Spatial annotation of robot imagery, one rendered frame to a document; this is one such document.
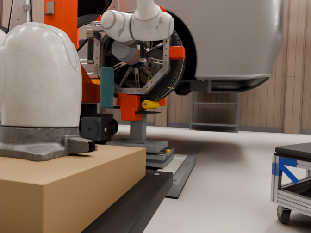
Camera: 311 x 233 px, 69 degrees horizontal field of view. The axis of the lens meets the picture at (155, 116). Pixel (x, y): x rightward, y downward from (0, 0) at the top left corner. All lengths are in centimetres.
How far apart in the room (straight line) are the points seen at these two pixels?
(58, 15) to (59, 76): 130
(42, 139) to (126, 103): 110
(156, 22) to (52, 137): 61
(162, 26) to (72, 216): 74
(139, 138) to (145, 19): 99
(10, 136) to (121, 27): 63
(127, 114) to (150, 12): 80
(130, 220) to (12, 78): 34
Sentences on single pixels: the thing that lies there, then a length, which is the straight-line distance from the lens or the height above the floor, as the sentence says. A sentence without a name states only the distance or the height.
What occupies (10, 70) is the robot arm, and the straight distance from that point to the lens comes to 51.
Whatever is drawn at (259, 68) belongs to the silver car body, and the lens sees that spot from 187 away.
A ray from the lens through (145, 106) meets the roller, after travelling 151.
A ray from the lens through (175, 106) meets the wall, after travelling 573.
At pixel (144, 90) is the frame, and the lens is 151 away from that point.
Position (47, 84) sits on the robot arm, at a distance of 48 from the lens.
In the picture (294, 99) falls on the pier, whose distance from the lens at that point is 576.
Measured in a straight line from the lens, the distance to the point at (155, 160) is 154.
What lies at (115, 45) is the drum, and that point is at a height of 86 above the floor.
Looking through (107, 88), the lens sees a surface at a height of 60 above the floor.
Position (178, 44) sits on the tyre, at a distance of 160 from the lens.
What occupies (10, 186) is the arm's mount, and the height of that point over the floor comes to 39.
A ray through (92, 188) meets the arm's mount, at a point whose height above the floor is 36.
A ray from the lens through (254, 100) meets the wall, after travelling 568.
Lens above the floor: 49
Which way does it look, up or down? 2 degrees down
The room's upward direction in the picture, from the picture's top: 2 degrees clockwise
